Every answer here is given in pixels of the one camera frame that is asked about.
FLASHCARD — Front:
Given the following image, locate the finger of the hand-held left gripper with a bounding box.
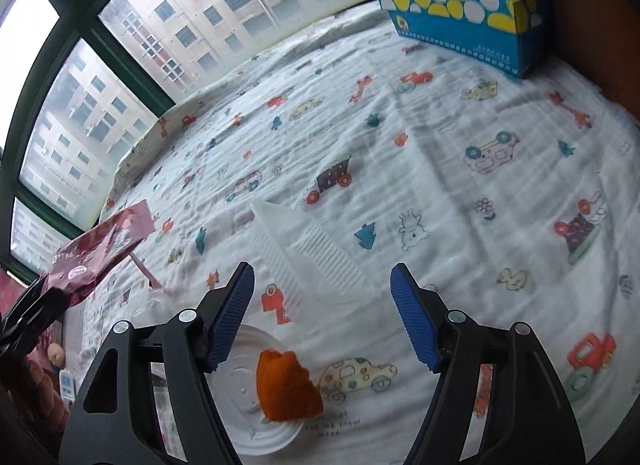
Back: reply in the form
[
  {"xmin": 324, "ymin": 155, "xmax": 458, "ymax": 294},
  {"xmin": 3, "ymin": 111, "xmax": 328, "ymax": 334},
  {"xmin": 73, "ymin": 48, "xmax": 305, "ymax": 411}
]
[
  {"xmin": 2, "ymin": 277, "xmax": 51, "ymax": 321},
  {"xmin": 0, "ymin": 289, "xmax": 71, "ymax": 348}
]

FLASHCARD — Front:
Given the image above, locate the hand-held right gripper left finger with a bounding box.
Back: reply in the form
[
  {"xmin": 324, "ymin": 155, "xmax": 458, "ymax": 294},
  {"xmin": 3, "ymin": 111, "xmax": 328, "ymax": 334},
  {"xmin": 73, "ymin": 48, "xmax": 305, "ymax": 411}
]
[{"xmin": 59, "ymin": 261, "xmax": 256, "ymax": 465}]

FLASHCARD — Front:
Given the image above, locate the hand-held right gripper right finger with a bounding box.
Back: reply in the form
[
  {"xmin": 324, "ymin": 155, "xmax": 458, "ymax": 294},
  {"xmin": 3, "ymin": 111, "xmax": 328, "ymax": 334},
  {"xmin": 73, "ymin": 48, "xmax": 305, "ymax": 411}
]
[{"xmin": 390, "ymin": 262, "xmax": 586, "ymax": 465}]

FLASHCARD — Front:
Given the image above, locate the white round lid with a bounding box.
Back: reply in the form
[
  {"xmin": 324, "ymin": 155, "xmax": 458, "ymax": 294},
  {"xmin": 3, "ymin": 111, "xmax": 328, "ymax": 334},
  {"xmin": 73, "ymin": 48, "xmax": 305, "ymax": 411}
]
[{"xmin": 206, "ymin": 323, "xmax": 307, "ymax": 457}]

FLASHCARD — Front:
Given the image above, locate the orange peel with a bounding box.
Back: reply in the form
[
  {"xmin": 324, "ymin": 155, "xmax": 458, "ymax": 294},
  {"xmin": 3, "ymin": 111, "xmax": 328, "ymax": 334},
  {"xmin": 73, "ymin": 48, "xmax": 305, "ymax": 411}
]
[{"xmin": 256, "ymin": 348, "xmax": 325, "ymax": 422}]

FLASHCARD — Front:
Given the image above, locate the pink wrapper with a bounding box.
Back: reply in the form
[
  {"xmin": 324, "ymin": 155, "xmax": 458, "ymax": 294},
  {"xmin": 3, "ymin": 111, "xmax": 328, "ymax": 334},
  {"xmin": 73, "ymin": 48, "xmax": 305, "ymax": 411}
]
[{"xmin": 47, "ymin": 199, "xmax": 168, "ymax": 308}]

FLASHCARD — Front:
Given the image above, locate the white ribbed plastic tray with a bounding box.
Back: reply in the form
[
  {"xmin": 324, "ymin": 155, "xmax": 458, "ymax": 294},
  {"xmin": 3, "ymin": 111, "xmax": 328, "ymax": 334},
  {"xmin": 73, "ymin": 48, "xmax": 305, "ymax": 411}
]
[{"xmin": 248, "ymin": 200, "xmax": 379, "ymax": 326}]

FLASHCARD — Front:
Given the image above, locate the person's left hand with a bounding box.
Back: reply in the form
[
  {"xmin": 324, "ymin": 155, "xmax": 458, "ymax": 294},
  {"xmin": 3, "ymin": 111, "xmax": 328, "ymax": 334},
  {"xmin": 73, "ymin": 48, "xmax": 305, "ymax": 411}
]
[{"xmin": 27, "ymin": 342, "xmax": 68, "ymax": 433}]

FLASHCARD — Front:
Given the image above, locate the small white device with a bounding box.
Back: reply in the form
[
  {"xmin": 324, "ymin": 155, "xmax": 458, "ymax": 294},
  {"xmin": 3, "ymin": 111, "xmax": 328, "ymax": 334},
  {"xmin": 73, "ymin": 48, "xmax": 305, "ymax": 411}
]
[{"xmin": 56, "ymin": 369, "xmax": 77, "ymax": 402}]

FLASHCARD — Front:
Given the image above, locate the printed blanket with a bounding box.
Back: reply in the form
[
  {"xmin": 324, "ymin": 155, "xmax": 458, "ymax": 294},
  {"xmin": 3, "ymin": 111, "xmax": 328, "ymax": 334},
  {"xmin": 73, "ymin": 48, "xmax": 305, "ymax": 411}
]
[{"xmin": 82, "ymin": 5, "xmax": 640, "ymax": 465}]

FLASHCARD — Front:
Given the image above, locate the blue spotted tissue box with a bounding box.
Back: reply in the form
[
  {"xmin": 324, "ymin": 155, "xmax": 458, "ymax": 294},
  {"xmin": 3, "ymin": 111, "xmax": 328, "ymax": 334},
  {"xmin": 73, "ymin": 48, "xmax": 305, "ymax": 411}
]
[{"xmin": 375, "ymin": 0, "xmax": 554, "ymax": 80}]

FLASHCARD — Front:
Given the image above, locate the brown wooden cabinet panel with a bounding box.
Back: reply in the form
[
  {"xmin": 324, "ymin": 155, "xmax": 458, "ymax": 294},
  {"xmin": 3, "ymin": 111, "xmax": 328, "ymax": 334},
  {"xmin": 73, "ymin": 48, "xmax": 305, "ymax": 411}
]
[{"xmin": 545, "ymin": 0, "xmax": 640, "ymax": 120}]

